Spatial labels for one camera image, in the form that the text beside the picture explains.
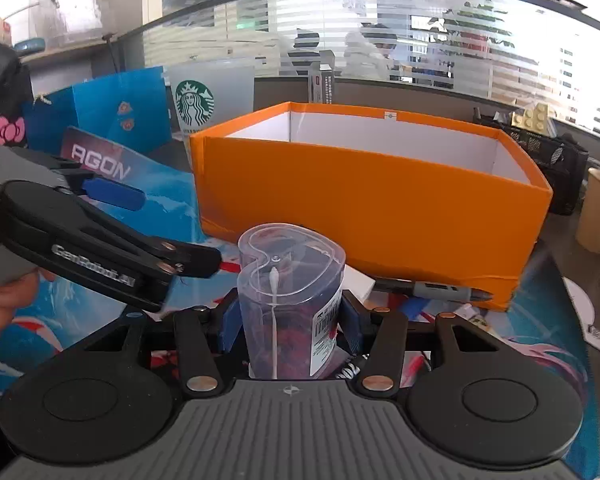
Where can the clear plastic swab container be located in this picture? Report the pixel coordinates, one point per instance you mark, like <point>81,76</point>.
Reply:
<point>290,305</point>

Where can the black bag with pink bow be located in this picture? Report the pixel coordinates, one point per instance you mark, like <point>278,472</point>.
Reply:
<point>5,105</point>

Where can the white round coaster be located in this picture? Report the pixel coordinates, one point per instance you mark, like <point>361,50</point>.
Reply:
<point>582,310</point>

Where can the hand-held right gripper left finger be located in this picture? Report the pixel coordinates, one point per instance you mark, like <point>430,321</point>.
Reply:
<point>227,327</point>

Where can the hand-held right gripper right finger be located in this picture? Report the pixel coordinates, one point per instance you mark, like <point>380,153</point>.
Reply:
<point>351,325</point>

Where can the black mesh basket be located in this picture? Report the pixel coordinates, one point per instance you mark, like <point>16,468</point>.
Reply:
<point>555,160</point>

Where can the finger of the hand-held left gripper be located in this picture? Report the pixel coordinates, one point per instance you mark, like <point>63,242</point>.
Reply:
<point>195,260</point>
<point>112,194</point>

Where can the blue paper bag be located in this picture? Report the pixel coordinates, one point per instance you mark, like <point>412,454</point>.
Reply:
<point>100,110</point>

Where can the small white box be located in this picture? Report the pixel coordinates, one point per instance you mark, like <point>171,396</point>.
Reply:
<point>360,282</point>

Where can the blue bowl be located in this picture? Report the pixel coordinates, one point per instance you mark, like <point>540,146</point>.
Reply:
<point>30,44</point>

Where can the clear plastic storage box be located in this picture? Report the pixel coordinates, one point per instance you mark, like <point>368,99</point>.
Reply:
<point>70,15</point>

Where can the green plant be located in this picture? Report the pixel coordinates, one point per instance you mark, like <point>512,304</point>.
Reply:
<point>480,25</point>

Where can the frosted cup with green logo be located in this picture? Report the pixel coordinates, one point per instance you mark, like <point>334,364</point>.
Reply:
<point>215,90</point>

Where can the grey pen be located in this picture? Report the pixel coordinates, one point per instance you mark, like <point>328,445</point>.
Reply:
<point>430,291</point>

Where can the tall narrow grey box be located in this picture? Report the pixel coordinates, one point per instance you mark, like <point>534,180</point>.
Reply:
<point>322,87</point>

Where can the person's left hand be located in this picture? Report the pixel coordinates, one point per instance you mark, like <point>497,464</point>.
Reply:
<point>5,305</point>

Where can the red printed card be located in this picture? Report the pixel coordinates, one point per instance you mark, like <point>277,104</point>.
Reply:
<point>100,157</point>

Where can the beige paper cup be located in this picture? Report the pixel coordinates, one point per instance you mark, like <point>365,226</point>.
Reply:
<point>597,210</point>

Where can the yellow building block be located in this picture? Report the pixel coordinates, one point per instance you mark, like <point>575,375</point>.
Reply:
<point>532,119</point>

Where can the orange cardboard box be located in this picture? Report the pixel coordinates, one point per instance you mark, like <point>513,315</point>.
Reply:
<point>370,200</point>

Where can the printed desk mat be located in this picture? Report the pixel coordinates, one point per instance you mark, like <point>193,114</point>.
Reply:
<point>175,215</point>

